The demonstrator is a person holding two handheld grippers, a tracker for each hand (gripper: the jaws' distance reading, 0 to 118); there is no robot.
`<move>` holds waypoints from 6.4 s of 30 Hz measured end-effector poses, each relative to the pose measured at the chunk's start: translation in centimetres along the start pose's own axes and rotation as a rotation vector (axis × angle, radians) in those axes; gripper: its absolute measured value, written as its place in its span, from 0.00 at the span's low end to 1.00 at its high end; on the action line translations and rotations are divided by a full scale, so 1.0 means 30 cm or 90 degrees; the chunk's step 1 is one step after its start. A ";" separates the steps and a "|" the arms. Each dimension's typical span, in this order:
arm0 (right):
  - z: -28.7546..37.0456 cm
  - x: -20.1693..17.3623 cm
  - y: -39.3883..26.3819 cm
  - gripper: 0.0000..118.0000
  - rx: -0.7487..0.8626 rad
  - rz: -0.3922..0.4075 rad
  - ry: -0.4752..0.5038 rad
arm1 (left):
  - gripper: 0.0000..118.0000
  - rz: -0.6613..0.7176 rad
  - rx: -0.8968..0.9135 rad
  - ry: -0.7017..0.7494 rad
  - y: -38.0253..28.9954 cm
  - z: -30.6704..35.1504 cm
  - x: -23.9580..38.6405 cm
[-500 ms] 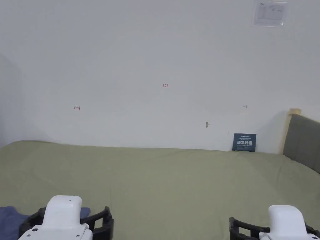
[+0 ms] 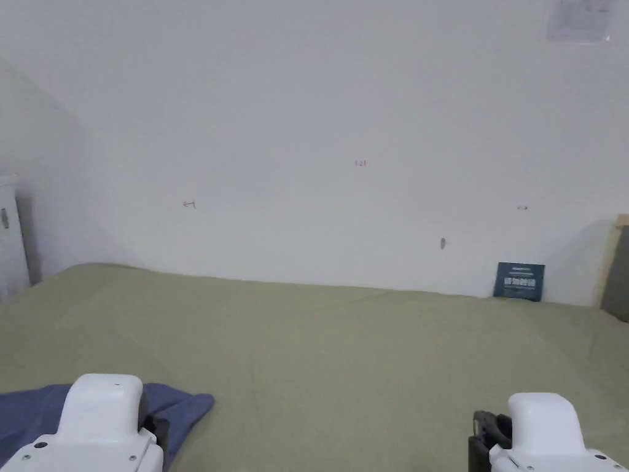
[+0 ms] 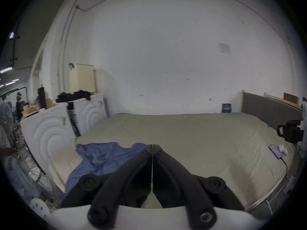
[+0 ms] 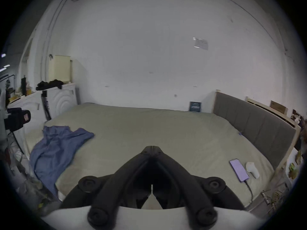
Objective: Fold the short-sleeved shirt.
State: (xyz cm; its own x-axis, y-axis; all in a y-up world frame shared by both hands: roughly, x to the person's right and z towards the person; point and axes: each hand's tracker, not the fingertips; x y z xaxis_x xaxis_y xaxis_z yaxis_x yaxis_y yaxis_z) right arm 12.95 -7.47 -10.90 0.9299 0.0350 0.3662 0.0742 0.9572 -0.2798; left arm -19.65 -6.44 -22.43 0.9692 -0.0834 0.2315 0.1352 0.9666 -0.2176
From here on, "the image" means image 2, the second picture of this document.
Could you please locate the wooden framed board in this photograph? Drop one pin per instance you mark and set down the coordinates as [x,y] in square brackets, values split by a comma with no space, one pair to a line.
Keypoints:
[616,268]

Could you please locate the dark blue card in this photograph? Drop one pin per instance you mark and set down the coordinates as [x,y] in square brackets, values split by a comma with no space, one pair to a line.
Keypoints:
[519,281]

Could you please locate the blue garment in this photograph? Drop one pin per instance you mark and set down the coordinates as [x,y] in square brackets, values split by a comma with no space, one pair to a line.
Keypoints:
[177,400]

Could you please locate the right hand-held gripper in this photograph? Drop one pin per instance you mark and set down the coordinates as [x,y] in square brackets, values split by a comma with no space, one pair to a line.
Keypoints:
[540,432]

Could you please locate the white paper sheet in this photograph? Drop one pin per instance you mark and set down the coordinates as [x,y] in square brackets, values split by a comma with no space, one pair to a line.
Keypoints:
[577,19]

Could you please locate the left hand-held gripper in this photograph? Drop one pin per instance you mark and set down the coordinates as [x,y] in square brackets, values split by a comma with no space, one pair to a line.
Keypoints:
[100,418]

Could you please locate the bed with pale green sheet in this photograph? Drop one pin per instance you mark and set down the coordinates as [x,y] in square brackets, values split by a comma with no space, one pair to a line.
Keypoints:
[314,354]

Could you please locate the white cabinet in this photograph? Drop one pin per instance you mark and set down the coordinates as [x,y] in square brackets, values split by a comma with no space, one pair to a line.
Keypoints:
[12,236]

